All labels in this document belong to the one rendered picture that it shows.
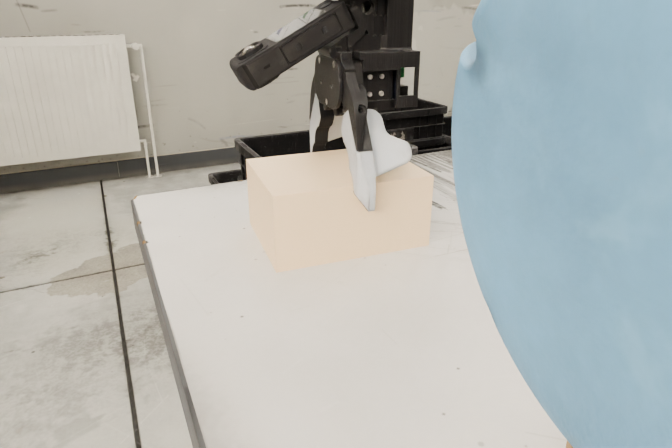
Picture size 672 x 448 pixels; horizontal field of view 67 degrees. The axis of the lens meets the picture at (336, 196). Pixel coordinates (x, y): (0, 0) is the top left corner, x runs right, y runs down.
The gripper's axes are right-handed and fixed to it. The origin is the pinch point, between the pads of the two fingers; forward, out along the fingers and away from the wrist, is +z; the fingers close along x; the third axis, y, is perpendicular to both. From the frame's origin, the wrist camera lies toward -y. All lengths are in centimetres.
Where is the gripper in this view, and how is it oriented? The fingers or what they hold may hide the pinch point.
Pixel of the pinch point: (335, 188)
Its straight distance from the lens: 52.3
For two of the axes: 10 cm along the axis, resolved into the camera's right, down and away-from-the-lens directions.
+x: -3.5, -3.3, 8.8
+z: 0.0, 9.3, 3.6
